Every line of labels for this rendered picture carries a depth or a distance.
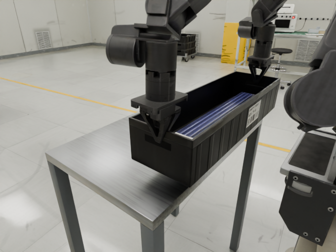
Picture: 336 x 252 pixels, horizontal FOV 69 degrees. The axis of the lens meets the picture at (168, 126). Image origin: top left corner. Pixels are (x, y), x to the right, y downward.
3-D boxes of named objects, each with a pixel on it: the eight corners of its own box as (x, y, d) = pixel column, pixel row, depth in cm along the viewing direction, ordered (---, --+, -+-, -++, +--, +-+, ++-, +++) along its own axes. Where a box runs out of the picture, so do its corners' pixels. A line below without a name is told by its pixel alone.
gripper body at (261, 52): (246, 62, 86) (249, 40, 83) (256, 57, 93) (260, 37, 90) (264, 65, 83) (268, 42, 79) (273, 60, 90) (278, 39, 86)
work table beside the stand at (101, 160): (238, 247, 136) (263, 116, 101) (158, 384, 87) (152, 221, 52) (174, 210, 161) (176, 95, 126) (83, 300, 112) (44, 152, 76)
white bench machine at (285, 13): (268, 30, 467) (273, 4, 447) (294, 31, 450) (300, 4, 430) (267, 32, 437) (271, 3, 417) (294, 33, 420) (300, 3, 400)
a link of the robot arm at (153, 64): (170, 37, 39) (182, 33, 43) (132, 33, 41) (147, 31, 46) (169, 79, 42) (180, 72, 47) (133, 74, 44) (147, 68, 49)
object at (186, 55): (181, 56, 660) (181, 33, 633) (196, 58, 640) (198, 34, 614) (170, 61, 609) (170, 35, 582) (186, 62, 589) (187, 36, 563)
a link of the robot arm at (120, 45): (170, -12, 37) (185, 10, 46) (106, -13, 41) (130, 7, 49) (157, 66, 39) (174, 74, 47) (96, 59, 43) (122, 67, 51)
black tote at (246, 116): (190, 188, 50) (192, 141, 45) (131, 159, 60) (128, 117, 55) (274, 107, 91) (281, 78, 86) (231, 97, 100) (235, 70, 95)
